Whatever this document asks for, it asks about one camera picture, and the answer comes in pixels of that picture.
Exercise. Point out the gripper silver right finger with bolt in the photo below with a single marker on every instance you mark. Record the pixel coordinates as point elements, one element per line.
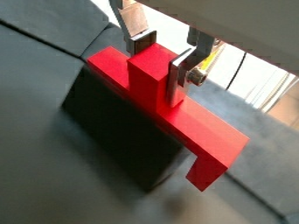
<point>183,68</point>

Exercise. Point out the red E-shaped block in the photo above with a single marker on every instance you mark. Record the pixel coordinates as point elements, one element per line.
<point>139,76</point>

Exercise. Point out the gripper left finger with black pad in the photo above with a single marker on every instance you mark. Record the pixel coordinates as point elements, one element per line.
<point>130,14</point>

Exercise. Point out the black angle bracket stand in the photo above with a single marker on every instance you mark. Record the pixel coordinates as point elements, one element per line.
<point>142,149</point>

